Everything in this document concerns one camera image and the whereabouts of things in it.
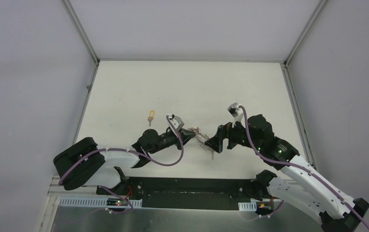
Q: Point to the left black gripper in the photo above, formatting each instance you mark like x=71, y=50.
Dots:
x=179, y=138

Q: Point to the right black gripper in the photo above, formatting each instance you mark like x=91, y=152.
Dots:
x=225, y=131

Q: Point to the metal disc with keyrings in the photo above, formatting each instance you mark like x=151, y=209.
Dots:
x=201, y=139

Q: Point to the yellow tag key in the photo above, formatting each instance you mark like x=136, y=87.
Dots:
x=151, y=117

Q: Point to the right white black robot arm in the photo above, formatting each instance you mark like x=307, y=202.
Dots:
x=334, y=210

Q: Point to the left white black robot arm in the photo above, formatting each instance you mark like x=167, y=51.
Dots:
x=88, y=163

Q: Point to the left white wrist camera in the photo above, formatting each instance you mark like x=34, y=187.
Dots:
x=175, y=122

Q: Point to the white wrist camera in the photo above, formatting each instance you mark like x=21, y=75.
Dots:
x=235, y=110
x=175, y=122

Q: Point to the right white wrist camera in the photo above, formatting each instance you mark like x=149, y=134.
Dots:
x=235, y=110

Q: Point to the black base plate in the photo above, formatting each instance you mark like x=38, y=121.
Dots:
x=192, y=193

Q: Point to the right white cable duct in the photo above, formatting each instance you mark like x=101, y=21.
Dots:
x=248, y=206

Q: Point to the white cable duct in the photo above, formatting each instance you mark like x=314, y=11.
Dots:
x=248, y=206
x=98, y=202

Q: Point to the left white cable duct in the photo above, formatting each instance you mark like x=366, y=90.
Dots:
x=98, y=202

